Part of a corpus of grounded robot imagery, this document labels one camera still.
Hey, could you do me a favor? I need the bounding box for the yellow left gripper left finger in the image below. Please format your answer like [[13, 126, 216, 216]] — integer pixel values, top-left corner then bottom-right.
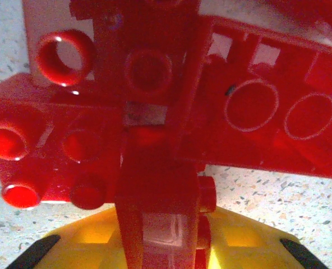
[[6, 206, 127, 269]]

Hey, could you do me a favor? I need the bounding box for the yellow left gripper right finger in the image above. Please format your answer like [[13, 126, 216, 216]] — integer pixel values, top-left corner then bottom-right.
[[205, 207, 327, 269]]

